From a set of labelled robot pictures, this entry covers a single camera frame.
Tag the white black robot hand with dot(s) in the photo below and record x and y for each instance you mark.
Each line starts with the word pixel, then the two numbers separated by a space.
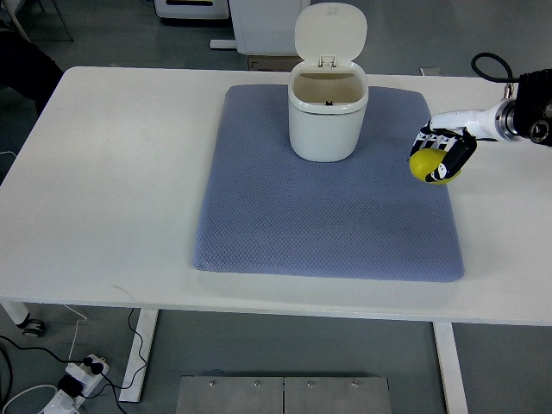
pixel 458 133

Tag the yellow lemon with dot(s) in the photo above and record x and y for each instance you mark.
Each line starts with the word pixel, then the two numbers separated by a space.
pixel 425 161

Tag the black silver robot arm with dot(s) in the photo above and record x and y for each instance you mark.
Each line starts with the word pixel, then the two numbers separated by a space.
pixel 528 115

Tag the white trash bin with lid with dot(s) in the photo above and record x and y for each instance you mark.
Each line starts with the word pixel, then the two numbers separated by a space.
pixel 327 91

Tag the cardboard box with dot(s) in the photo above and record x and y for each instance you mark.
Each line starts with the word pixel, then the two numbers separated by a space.
pixel 272 63

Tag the blue textured mat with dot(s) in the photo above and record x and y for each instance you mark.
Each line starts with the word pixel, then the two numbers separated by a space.
pixel 266 210

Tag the white cabinet in background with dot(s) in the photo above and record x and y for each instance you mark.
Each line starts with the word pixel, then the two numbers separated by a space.
pixel 263 27

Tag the white table leg right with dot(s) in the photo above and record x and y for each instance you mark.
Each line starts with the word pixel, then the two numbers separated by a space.
pixel 450 369

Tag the white table leg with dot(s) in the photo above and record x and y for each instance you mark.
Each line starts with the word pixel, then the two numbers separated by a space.
pixel 136 369
pixel 450 369

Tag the white table leg left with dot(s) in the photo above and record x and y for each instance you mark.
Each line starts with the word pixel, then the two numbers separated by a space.
pixel 136 369

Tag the grey metal floor plate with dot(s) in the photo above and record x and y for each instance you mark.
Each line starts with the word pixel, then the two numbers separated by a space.
pixel 291 394

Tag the dark clothed person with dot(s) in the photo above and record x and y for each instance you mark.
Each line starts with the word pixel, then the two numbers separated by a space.
pixel 27 70

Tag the caster wheel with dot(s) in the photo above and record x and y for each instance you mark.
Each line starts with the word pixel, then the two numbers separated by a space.
pixel 33 328

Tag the white power strip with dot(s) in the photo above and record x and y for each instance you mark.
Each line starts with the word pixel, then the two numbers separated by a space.
pixel 76 385

